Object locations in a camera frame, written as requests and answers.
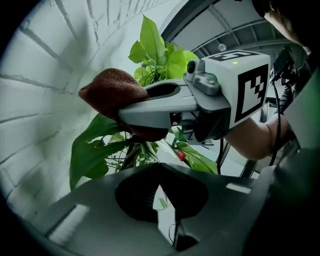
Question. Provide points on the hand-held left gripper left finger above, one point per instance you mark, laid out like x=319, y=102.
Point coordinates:
x=100, y=212

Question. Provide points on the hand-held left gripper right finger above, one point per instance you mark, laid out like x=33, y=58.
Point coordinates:
x=225, y=207

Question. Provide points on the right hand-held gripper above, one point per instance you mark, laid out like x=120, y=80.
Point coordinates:
x=225, y=82

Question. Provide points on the pink cloth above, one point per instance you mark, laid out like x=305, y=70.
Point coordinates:
x=112, y=87

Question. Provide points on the green broad-leaf plant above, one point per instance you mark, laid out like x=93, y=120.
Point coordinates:
x=152, y=37

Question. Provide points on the person's right forearm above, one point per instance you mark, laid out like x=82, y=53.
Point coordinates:
x=250, y=140

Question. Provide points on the round ceiling sensor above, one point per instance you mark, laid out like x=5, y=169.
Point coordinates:
x=221, y=47

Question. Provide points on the black box device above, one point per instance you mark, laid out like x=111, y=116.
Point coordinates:
x=282, y=63

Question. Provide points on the person's face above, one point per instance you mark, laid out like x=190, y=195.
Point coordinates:
x=285, y=27

